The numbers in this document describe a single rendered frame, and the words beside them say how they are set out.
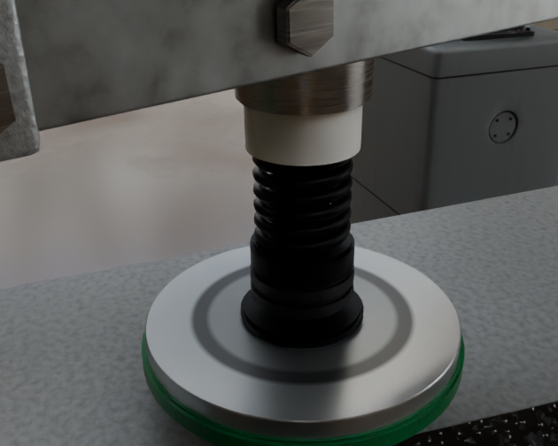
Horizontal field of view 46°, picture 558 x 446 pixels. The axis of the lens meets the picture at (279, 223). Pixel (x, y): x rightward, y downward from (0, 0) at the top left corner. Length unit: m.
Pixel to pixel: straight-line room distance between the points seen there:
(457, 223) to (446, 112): 0.81
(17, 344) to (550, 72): 1.36
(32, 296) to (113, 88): 0.38
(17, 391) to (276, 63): 0.32
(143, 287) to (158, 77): 0.36
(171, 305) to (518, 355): 0.26
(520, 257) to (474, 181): 0.96
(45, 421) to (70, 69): 0.29
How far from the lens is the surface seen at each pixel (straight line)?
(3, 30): 0.22
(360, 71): 0.37
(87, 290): 0.62
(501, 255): 0.68
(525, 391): 0.51
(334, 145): 0.37
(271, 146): 0.37
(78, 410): 0.49
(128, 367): 0.51
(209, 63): 0.28
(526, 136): 1.68
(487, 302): 0.60
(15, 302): 0.62
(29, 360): 0.54
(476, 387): 0.50
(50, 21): 0.25
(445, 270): 0.64
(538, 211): 0.78
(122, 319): 0.57
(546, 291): 0.63
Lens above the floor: 1.13
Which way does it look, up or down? 26 degrees down
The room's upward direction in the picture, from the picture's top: 1 degrees counter-clockwise
